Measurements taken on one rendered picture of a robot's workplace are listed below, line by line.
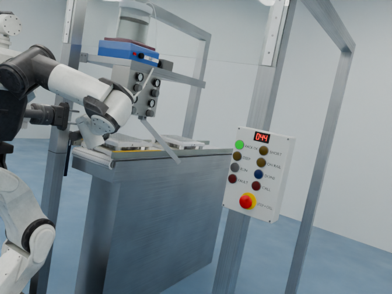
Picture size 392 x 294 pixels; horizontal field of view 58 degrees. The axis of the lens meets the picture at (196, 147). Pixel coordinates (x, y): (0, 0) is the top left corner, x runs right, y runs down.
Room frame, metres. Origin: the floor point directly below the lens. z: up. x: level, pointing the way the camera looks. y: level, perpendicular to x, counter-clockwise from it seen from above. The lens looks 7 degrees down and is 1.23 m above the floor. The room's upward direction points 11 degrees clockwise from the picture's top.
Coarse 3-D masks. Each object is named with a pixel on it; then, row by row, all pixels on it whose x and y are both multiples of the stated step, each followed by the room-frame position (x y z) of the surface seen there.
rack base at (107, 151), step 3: (81, 144) 1.70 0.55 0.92; (84, 144) 1.69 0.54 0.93; (84, 147) 1.69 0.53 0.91; (96, 147) 1.64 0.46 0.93; (99, 147) 1.64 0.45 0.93; (102, 147) 1.65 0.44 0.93; (105, 147) 1.66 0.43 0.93; (99, 150) 1.65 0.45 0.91; (102, 150) 1.62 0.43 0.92; (105, 150) 1.61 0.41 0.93; (108, 150) 1.60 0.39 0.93; (111, 150) 1.60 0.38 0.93; (105, 153) 1.61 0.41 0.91; (108, 153) 1.60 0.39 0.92
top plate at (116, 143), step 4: (108, 140) 1.61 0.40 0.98; (112, 140) 1.62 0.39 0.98; (112, 144) 1.59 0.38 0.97; (116, 144) 1.58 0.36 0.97; (120, 144) 1.58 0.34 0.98; (124, 144) 1.61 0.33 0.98; (128, 144) 1.63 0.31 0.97; (136, 144) 1.68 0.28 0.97; (140, 144) 1.70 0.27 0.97; (144, 144) 1.73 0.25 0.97; (148, 144) 1.75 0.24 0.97
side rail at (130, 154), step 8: (112, 152) 1.53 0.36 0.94; (120, 152) 1.56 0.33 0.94; (128, 152) 1.61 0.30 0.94; (136, 152) 1.65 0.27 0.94; (144, 152) 1.70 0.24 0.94; (152, 152) 1.76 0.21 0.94; (160, 152) 1.81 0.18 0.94; (176, 152) 1.94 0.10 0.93; (184, 152) 2.01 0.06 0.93; (192, 152) 2.09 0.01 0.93; (200, 152) 2.16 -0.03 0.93; (208, 152) 2.25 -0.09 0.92; (216, 152) 2.34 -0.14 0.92; (224, 152) 2.44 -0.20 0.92; (232, 152) 2.55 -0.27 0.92
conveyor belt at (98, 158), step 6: (72, 150) 1.66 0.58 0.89; (78, 150) 1.65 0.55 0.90; (84, 150) 1.64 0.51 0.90; (90, 150) 1.64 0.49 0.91; (96, 150) 1.67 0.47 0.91; (78, 156) 1.64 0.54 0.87; (84, 156) 1.62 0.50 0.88; (90, 156) 1.60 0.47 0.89; (96, 156) 1.58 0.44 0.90; (102, 156) 1.57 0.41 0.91; (108, 156) 1.59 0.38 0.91; (162, 156) 1.86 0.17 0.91; (168, 156) 1.91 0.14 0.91; (180, 156) 2.01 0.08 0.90; (96, 162) 1.58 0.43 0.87; (102, 162) 1.55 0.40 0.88; (108, 162) 1.54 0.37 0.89; (108, 168) 1.54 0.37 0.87
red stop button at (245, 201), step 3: (243, 195) 1.03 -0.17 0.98; (246, 195) 1.02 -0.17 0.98; (240, 198) 1.03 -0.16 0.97; (243, 198) 1.02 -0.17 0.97; (246, 198) 1.02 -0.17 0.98; (249, 198) 1.01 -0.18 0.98; (240, 201) 1.02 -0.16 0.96; (243, 201) 1.02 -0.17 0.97; (246, 201) 1.01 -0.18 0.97; (249, 201) 1.01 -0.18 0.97; (240, 204) 1.03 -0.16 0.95; (243, 204) 1.02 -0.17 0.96; (246, 204) 1.01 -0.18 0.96; (249, 204) 1.01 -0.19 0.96; (243, 207) 1.02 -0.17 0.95; (246, 207) 1.01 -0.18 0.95; (249, 207) 1.01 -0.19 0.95
